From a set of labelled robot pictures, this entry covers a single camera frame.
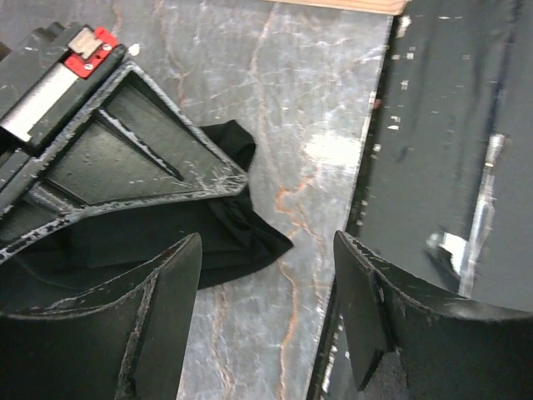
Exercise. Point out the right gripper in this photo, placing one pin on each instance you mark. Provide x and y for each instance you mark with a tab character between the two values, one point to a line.
129	146

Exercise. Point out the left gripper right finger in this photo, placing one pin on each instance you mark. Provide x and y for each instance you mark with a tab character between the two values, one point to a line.
450	347

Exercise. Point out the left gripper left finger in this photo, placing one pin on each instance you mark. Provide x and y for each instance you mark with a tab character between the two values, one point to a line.
124	338

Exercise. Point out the black underwear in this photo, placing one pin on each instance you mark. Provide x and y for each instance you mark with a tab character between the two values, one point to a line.
236	242

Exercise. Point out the wooden compartment tray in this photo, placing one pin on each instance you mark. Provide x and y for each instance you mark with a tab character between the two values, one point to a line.
386	7

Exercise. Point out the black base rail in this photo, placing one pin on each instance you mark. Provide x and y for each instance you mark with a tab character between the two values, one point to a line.
445	187

